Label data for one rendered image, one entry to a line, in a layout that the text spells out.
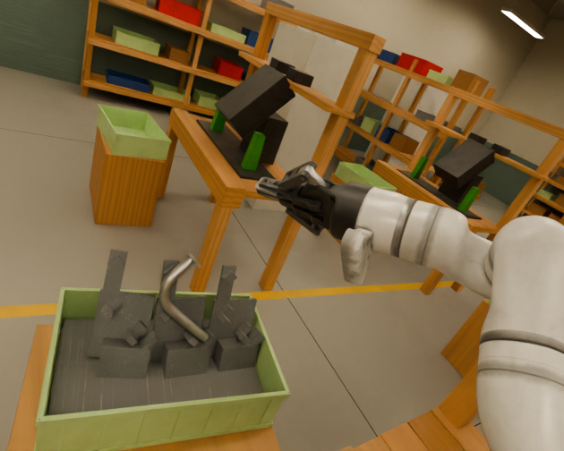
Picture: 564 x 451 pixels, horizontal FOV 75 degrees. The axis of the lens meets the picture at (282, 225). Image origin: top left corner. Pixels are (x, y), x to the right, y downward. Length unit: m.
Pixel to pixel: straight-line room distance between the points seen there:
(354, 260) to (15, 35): 6.63
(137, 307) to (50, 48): 5.95
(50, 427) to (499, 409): 0.89
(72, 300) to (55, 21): 5.79
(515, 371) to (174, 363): 0.98
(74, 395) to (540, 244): 1.07
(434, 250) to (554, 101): 11.86
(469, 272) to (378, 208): 0.12
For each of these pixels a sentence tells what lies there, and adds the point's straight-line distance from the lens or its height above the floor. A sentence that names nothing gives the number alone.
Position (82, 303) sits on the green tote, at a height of 0.91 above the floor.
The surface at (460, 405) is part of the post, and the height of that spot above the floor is 0.96.
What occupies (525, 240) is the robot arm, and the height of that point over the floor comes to 1.73.
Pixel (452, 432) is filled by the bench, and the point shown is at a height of 0.88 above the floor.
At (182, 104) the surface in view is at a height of 0.24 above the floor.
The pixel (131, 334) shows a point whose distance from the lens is 1.15.
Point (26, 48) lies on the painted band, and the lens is 6.88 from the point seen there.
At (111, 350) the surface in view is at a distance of 1.16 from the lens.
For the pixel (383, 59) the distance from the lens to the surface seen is 7.27.
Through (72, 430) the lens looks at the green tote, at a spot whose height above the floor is 0.90.
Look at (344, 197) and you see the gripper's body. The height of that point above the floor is 1.68.
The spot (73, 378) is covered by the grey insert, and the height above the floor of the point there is 0.85.
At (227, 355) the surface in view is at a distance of 1.24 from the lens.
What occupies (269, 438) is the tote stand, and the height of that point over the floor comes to 0.79.
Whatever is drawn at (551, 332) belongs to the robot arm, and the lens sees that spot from 0.39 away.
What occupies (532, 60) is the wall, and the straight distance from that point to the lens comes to 12.88.
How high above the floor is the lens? 1.81
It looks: 26 degrees down
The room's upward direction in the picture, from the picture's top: 23 degrees clockwise
